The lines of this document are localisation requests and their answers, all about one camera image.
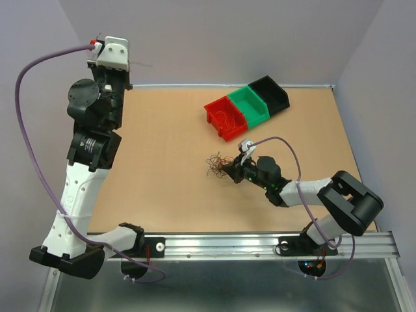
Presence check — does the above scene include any aluminium mounting rail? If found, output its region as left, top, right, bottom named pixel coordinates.
left=146, top=232, right=400, bottom=261

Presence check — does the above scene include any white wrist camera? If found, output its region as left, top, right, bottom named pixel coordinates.
left=96, top=36, right=129, bottom=72
left=238, top=138, right=256, bottom=165

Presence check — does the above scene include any black plastic bin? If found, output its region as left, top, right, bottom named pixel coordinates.
left=248, top=75, right=290, bottom=117

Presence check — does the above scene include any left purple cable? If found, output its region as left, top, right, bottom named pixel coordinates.
left=15, top=44, right=166, bottom=284

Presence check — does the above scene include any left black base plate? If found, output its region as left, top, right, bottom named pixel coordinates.
left=122, top=236, right=166, bottom=259

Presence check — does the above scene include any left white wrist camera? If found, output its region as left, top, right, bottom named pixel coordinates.
left=96, top=36, right=129, bottom=72

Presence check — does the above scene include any thin wire bundle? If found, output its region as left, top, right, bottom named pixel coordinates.
left=205, top=151, right=233, bottom=179

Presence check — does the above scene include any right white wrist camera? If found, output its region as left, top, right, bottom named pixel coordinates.
left=238, top=138, right=256, bottom=165

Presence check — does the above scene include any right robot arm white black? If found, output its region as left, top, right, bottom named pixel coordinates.
left=220, top=156, right=384, bottom=255

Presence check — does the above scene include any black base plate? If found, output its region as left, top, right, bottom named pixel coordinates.
left=122, top=236, right=166, bottom=259
left=275, top=235, right=338, bottom=257

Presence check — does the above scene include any green plastic bin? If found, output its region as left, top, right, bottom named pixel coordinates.
left=227, top=86, right=270, bottom=129

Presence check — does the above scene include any red plastic bin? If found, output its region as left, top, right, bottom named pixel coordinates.
left=204, top=96, right=248, bottom=142

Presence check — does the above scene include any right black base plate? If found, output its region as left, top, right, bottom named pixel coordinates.
left=275, top=235, right=338, bottom=257

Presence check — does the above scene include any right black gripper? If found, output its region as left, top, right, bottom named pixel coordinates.
left=221, top=153, right=269, bottom=190

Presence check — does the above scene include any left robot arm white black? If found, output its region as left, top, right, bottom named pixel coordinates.
left=29, top=60, right=145, bottom=280

